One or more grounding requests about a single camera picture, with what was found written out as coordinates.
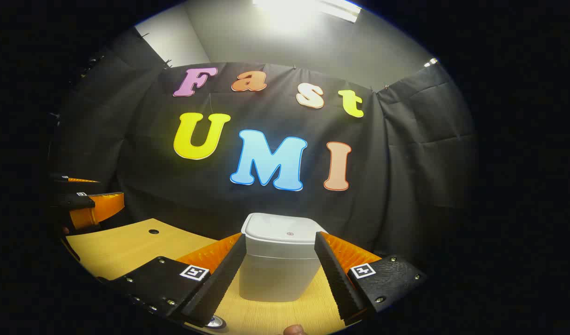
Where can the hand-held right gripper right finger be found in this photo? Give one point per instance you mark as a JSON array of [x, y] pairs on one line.
[[334, 274]]

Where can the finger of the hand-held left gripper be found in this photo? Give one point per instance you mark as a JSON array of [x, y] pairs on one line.
[[61, 178], [75, 201]]

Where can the wooden desktop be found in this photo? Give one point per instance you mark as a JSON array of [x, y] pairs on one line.
[[126, 246]]

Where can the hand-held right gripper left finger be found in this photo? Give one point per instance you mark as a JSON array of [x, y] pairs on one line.
[[220, 284]]

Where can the white desktop garbage bin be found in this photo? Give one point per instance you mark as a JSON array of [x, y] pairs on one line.
[[280, 260]]

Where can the small ceiling light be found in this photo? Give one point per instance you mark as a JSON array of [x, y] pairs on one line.
[[431, 61]]

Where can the black backdrop cloth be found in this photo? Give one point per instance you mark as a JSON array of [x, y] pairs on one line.
[[266, 204]]

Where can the long ceiling light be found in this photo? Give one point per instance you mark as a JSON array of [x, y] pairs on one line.
[[303, 9]]

